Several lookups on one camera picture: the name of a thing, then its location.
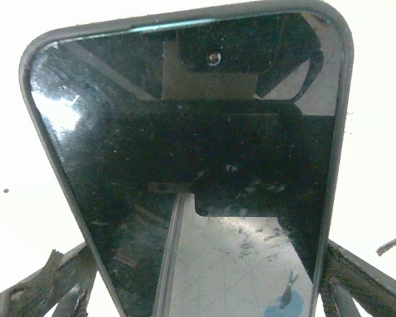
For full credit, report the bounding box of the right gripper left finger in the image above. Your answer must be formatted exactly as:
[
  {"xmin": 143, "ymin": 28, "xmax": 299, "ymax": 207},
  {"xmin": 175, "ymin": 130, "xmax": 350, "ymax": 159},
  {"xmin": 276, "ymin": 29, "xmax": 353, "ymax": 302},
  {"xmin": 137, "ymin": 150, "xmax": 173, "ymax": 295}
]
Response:
[{"xmin": 0, "ymin": 239, "xmax": 98, "ymax": 317}]

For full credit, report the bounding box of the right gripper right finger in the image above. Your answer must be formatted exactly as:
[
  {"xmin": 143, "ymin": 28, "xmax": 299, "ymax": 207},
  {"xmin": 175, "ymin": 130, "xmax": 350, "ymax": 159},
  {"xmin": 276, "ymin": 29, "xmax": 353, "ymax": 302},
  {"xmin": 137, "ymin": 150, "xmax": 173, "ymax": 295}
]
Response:
[{"xmin": 318, "ymin": 239, "xmax": 396, "ymax": 317}]

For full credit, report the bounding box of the black phone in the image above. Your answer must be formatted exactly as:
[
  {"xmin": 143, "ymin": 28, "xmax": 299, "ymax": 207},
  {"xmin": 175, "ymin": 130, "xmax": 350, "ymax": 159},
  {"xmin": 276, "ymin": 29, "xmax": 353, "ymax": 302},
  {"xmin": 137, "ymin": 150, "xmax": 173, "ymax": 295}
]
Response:
[{"xmin": 18, "ymin": 0, "xmax": 354, "ymax": 317}]

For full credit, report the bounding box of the black smartphone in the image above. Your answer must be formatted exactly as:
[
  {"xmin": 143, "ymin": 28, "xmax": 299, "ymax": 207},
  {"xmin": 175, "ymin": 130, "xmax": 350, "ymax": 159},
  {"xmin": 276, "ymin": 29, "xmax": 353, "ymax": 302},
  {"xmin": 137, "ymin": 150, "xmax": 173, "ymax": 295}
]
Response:
[{"xmin": 28, "ymin": 11, "xmax": 346, "ymax": 317}]

